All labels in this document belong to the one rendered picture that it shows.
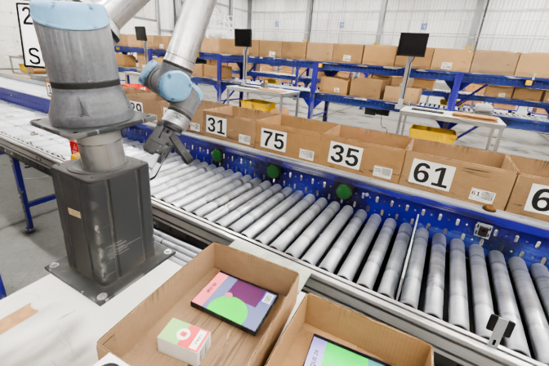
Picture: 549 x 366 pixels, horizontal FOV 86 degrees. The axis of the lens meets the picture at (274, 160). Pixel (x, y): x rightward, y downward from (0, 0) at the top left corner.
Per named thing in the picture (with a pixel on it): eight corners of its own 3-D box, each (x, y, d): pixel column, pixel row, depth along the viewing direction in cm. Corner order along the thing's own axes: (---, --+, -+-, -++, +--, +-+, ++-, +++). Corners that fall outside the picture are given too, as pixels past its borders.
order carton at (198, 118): (160, 126, 204) (158, 101, 198) (191, 119, 228) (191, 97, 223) (203, 136, 186) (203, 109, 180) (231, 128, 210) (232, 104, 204)
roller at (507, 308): (503, 363, 74) (511, 350, 72) (485, 256, 117) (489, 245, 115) (528, 375, 71) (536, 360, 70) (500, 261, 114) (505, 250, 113)
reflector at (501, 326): (478, 347, 75) (491, 314, 71) (477, 344, 76) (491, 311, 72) (502, 358, 73) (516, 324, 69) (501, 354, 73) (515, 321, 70)
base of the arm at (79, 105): (74, 133, 64) (62, 87, 61) (36, 119, 74) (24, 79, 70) (149, 115, 79) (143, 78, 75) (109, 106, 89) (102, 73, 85)
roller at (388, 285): (372, 305, 89) (376, 292, 87) (399, 229, 131) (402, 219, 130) (390, 313, 86) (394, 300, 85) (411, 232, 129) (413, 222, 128)
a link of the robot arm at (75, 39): (48, 85, 63) (22, -8, 56) (47, 76, 76) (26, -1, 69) (125, 80, 71) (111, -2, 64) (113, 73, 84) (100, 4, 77)
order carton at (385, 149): (317, 165, 150) (321, 133, 144) (336, 152, 174) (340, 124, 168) (398, 185, 132) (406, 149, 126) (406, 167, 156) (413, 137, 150)
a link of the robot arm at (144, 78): (158, 58, 90) (189, 82, 99) (148, 56, 99) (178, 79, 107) (140, 83, 90) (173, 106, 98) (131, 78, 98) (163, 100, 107)
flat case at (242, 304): (255, 337, 68) (255, 332, 68) (189, 305, 75) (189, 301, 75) (278, 297, 80) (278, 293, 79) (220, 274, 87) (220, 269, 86)
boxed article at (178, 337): (173, 332, 69) (172, 317, 68) (211, 346, 67) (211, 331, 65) (158, 352, 65) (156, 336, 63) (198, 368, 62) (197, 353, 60)
